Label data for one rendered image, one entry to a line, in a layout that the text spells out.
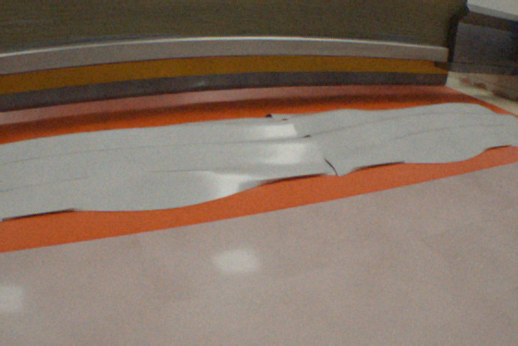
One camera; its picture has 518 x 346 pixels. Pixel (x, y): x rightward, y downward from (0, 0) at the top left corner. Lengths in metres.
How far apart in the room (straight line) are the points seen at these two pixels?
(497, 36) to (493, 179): 0.19
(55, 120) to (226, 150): 0.11
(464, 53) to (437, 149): 0.14
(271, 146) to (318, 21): 0.11
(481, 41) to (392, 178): 0.20
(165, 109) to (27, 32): 0.08
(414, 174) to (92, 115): 0.16
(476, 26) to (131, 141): 0.26
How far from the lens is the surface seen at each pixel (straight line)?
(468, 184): 0.17
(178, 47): 0.20
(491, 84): 0.41
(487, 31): 0.34
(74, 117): 0.23
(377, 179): 0.16
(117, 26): 0.21
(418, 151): 0.19
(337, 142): 0.17
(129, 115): 0.22
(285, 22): 0.24
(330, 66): 0.27
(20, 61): 0.20
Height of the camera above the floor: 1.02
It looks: 25 degrees down
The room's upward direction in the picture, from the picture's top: 3 degrees clockwise
